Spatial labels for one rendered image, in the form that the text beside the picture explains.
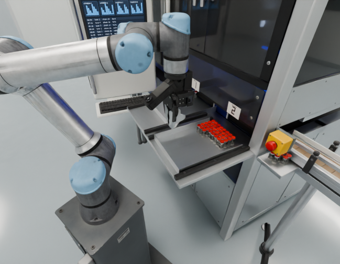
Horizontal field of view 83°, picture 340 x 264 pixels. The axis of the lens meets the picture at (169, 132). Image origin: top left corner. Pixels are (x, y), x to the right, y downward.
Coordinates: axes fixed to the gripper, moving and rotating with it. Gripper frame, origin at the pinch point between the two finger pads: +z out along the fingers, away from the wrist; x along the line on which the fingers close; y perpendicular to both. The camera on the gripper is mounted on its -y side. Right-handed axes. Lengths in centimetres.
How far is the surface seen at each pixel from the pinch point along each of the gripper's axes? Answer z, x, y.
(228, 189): 59, -2, 39
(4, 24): 28, 540, -141
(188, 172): 19.7, -8.0, 4.5
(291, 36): -28.0, -8.5, 38.8
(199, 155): 21.5, 0.0, 15.1
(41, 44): 77, 542, -87
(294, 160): 20, -22, 50
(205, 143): 21.5, 5.8, 22.6
